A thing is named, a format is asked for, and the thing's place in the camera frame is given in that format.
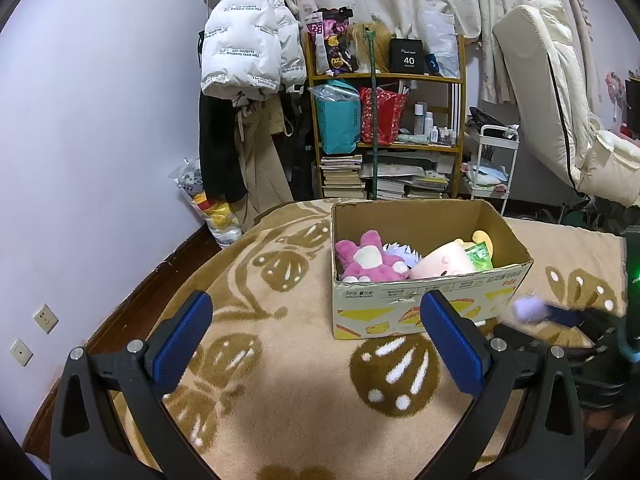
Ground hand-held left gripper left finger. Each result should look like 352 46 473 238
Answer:
49 290 216 480

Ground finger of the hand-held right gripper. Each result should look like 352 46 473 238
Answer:
542 302 601 328
492 322 596 361

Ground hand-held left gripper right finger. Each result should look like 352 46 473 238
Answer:
419 289 587 480

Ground lavender soft toy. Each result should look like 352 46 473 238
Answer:
511 296 548 323

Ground cardboard box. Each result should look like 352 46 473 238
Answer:
330 199 535 342

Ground white-haired plush doll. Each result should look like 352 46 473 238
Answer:
382 241 426 268

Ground yellow plush toy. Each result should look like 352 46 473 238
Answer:
457 230 501 256

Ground pink square plush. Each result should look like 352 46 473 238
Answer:
409 240 476 281

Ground green packet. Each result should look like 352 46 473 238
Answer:
465 241 495 272

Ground pink plush toy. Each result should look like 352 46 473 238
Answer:
334 230 411 283

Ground beige brown printed blanket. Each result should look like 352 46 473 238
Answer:
87 199 631 480

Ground plastic bag of toys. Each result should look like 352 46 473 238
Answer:
167 157 246 248

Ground folded light blue cloth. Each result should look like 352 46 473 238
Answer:
465 160 508 188

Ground pile of magazines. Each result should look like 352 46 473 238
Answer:
360 152 456 201

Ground white trolley cart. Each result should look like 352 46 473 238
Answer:
462 124 521 218

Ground black hanging coat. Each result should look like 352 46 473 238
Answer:
198 92 248 206

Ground beige trousers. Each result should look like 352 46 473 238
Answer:
232 95 296 233

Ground stack of books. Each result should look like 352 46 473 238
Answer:
319 154 368 200

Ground black item on cart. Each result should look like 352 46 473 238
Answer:
467 106 518 141

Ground black hanging garment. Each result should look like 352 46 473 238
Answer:
280 87 321 201

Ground group of cosmetic bottles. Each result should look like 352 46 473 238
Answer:
412 101 458 146

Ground pink small fan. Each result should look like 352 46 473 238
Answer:
605 70 628 121

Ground red gift bag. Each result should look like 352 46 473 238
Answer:
359 86 410 146

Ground green pole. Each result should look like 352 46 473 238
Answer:
364 30 383 202

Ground teal bag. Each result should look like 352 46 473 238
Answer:
310 80 362 156

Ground white recliner chair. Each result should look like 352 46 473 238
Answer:
492 0 640 208

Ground wooden shelf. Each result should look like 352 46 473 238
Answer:
305 32 468 201

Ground black box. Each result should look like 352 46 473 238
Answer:
389 37 426 75

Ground clear plastic bag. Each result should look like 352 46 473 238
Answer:
419 10 461 78

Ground blond wig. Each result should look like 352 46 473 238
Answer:
347 22 393 75

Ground white puffer jacket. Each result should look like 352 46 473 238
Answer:
200 0 307 100

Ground colourful printed bag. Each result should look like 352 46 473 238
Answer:
306 7 353 77

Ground white wall socket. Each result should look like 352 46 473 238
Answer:
9 338 34 367
32 303 60 334

